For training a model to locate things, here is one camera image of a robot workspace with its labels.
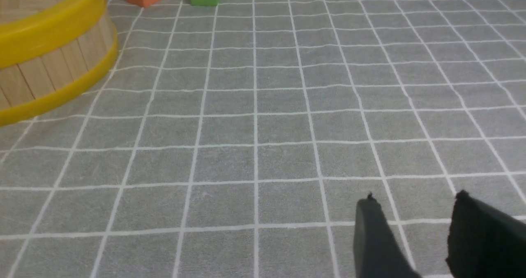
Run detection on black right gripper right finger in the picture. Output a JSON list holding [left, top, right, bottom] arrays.
[[446, 190, 526, 278]]

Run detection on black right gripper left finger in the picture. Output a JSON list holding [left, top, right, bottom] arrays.
[[354, 192, 420, 278]]

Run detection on bamboo steamer basket yellow rims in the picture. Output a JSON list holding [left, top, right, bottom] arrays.
[[0, 0, 119, 126]]

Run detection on grey checked tablecloth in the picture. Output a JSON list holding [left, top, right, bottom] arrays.
[[1, 0, 525, 278]]

